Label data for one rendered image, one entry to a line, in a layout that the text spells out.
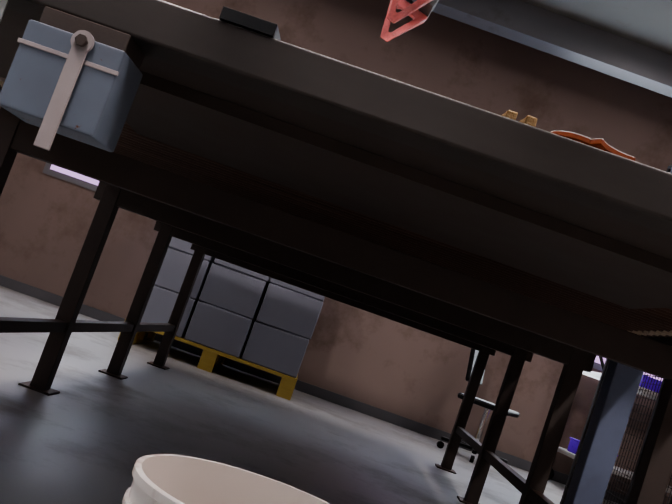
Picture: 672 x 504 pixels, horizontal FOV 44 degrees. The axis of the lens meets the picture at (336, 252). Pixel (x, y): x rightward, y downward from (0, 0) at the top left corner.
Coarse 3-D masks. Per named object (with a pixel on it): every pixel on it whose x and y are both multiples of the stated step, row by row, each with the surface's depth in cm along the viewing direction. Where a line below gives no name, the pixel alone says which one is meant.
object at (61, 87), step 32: (32, 32) 108; (64, 32) 108; (96, 32) 110; (32, 64) 108; (64, 64) 107; (96, 64) 108; (128, 64) 110; (0, 96) 108; (32, 96) 108; (64, 96) 107; (96, 96) 107; (128, 96) 115; (64, 128) 108; (96, 128) 107
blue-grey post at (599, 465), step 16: (608, 368) 307; (624, 368) 299; (608, 384) 301; (624, 384) 299; (608, 400) 298; (624, 400) 298; (592, 416) 306; (608, 416) 298; (624, 416) 298; (592, 432) 300; (608, 432) 297; (624, 432) 297; (592, 448) 297; (608, 448) 297; (576, 464) 305; (592, 464) 296; (608, 464) 296; (576, 480) 299; (592, 480) 296; (608, 480) 296; (576, 496) 295; (592, 496) 295
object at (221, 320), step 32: (160, 288) 585; (224, 288) 587; (256, 288) 588; (288, 288) 589; (160, 320) 583; (192, 320) 584; (224, 320) 585; (256, 320) 586; (288, 320) 587; (224, 352) 583; (256, 352) 584; (288, 352) 585; (288, 384) 583
